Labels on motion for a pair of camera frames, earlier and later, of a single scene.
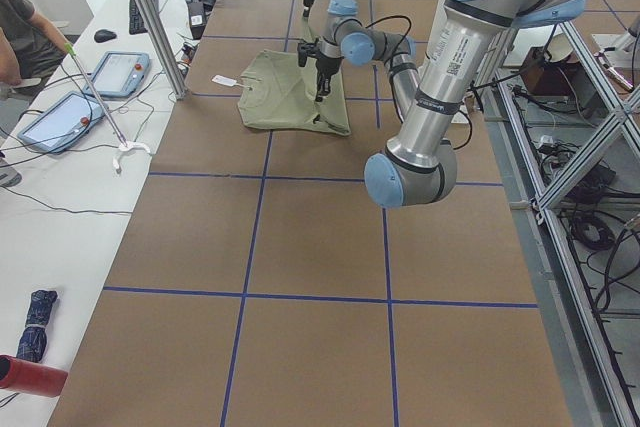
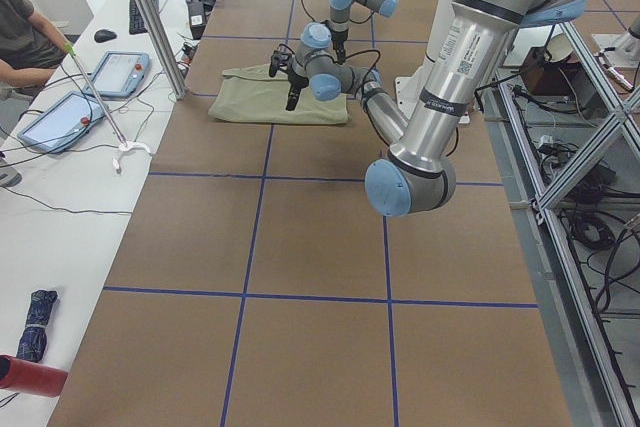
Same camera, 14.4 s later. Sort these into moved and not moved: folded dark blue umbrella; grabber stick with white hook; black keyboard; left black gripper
Moved: left black gripper
Not moved: grabber stick with white hook; folded dark blue umbrella; black keyboard
